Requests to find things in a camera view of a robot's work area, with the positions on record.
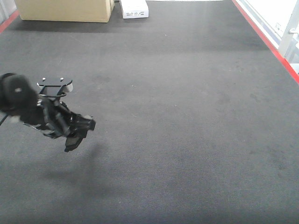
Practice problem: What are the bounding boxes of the white small box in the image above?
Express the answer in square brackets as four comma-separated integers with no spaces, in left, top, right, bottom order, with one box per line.
[120,0,149,19]

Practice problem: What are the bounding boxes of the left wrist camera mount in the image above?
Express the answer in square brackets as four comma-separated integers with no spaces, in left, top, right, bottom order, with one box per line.
[37,77,73,100]

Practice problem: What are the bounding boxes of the grey brake pad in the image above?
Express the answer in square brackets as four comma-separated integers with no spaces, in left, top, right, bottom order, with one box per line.
[64,136,84,152]

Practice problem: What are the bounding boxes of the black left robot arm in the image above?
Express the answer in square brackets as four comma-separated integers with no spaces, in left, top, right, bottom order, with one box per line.
[0,73,96,139]

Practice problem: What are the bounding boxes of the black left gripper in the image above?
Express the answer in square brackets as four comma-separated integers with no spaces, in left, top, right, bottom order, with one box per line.
[22,98,96,140]

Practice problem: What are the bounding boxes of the cardboard box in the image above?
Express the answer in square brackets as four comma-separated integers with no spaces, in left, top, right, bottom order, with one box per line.
[15,0,114,23]

